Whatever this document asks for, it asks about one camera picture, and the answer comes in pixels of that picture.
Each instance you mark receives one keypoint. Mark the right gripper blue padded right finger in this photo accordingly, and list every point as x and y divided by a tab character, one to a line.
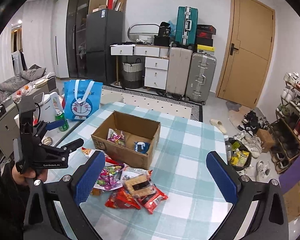
270	218

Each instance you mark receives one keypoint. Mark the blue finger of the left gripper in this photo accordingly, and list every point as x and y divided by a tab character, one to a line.
54	125

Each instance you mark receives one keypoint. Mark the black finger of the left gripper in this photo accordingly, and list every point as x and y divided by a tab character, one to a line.
66	149

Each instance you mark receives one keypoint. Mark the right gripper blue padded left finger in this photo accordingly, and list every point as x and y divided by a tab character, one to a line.
41	217

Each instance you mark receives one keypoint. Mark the red corn chips bag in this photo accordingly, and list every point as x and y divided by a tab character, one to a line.
121	199

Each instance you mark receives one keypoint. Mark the cracker sandwich clear pack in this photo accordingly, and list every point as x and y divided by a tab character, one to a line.
140	186

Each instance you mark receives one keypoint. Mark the person's left hand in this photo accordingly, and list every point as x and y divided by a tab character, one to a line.
21	179

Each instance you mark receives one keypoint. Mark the white electric kettle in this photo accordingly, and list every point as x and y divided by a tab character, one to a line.
48	106

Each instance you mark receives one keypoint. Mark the blue Doraemon tote bag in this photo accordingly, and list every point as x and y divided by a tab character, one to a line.
82	98

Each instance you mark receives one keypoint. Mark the white sneaker on floor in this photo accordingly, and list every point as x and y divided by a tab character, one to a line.
263	171

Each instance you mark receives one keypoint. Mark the purple candy bag in box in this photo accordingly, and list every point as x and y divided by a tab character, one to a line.
117	138

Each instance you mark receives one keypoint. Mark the white red noodle snack bag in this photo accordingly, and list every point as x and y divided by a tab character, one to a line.
130	172

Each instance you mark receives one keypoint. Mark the trash bin with yellow wrappers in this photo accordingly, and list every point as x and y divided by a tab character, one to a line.
240	157

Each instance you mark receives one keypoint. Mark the cardboard SF Express box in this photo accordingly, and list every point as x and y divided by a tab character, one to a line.
135	129

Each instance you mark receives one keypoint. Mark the blue snack packet in box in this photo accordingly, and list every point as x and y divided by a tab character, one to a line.
141	147

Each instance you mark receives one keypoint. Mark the red black snack packet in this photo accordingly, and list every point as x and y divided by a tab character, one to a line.
151	201

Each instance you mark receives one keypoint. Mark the small cardboard box on floor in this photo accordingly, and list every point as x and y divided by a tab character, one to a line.
267	141

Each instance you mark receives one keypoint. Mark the shoe rack with shoes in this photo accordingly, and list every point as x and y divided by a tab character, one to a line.
286	128

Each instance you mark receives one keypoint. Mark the woven laundry basket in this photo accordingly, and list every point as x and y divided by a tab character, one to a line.
132	74

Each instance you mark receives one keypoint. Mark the checked green tablecloth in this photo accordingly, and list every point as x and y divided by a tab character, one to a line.
194	207

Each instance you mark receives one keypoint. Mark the beige slipper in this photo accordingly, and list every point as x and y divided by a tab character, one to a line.
219	125

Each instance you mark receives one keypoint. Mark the patterned floor rug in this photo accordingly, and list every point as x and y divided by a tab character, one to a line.
153	102

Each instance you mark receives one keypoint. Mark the black refrigerator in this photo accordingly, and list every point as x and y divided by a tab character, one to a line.
103	29

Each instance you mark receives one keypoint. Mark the white drawer desk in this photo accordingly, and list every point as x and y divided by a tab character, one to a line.
156	61

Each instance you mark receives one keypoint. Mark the dark glass cabinet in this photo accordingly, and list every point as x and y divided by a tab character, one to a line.
76	21

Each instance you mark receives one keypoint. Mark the oval mirror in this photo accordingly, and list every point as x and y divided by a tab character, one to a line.
143	33

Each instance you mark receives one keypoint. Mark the beige hard suitcase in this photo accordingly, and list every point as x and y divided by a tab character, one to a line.
178	70

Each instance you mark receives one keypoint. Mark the wooden door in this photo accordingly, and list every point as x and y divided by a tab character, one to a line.
248	52

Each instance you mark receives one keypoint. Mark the silver aluminium suitcase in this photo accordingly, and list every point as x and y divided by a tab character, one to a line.
202	69

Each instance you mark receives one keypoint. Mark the teal hard suitcase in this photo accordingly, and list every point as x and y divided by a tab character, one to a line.
187	19

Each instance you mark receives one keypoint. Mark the stack of shoe boxes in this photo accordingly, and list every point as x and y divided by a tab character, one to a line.
204	39

